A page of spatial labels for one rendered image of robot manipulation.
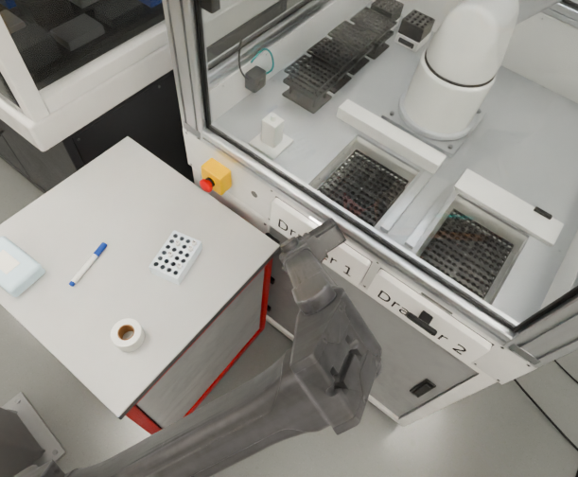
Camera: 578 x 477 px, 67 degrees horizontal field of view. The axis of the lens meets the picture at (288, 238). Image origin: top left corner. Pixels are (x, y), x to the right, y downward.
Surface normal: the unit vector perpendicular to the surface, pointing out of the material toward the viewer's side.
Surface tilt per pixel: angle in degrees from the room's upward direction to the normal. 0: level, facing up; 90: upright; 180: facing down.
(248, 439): 46
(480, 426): 0
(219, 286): 0
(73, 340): 0
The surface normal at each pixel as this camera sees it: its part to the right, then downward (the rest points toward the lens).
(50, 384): 0.08, -0.52
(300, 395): -0.08, 0.23
